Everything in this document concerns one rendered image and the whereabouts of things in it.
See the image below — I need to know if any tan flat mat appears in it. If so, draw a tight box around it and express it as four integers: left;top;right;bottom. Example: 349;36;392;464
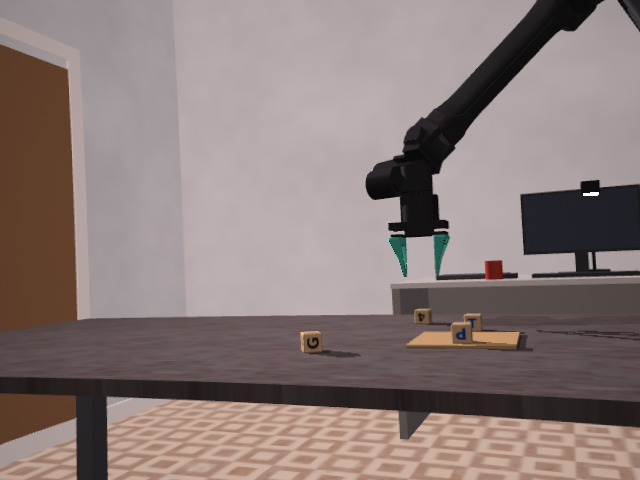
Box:
406;332;520;349

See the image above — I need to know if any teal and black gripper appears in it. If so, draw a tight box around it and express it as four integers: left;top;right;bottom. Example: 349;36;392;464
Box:
388;191;450;277

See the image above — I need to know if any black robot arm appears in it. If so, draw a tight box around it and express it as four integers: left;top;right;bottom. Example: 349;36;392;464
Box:
365;0;604;222

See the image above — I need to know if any tan letter block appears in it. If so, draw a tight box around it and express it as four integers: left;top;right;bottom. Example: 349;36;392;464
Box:
301;331;322;353
451;322;473;343
464;314;483;331
415;309;432;324

